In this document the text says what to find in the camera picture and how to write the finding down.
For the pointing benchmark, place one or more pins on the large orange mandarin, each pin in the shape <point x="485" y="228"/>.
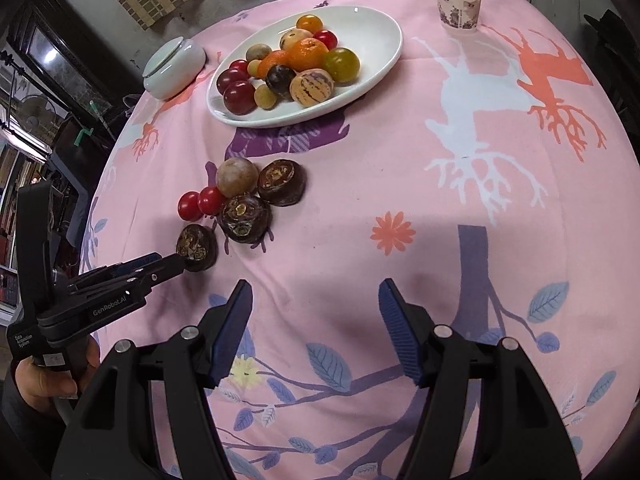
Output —
<point x="307" y="54"/>

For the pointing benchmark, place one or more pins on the small tan round fruit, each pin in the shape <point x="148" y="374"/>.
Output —
<point x="253" y="68"/>
<point x="265" y="98"/>

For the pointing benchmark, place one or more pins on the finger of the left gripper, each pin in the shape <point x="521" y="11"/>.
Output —
<point x="131" y="289"/>
<point x="108" y="273"/>

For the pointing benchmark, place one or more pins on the brown-green round fruit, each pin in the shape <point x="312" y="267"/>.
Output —
<point x="257" y="52"/>

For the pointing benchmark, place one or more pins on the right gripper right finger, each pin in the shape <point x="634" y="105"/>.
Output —
<point x="520" y="433"/>

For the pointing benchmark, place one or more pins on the small orange mandarin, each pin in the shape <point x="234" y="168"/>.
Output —
<point x="276" y="57"/>

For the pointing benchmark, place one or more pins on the yellow-orange tomato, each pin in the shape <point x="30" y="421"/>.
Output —
<point x="310" y="22"/>

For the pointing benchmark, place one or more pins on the white lidded ceramic jar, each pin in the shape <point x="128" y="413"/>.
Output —
<point x="172" y="67"/>

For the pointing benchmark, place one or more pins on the white oval plate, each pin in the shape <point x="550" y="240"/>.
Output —
<point x="374" y="36"/>

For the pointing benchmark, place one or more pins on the person left hand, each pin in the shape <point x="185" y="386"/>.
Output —
<point x="38" y="386"/>

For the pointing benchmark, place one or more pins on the pink printed tablecloth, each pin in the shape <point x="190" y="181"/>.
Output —
<point x="488" y="175"/>

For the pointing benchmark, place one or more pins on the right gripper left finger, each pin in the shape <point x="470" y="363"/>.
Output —
<point x="111" y="434"/>

